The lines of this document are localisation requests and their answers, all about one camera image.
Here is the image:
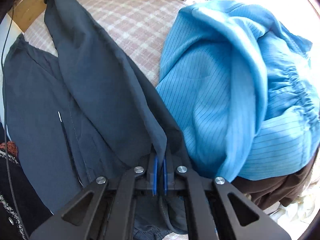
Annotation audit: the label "pine plank panel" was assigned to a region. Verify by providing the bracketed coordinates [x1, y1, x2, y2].
[8, 0, 46, 32]

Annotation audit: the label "pink plaid tablecloth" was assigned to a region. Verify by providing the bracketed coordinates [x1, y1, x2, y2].
[23, 0, 187, 88]

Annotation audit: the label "blue striped garment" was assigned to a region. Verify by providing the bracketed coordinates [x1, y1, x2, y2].
[156, 0, 319, 181]

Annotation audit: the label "black drawstring pants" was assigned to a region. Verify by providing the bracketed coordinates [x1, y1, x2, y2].
[2, 0, 193, 240]

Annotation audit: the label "brown garment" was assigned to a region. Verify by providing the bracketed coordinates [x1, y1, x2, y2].
[232, 153, 318, 210]

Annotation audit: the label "white garment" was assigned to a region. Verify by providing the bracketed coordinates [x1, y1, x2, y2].
[264, 172, 319, 239]

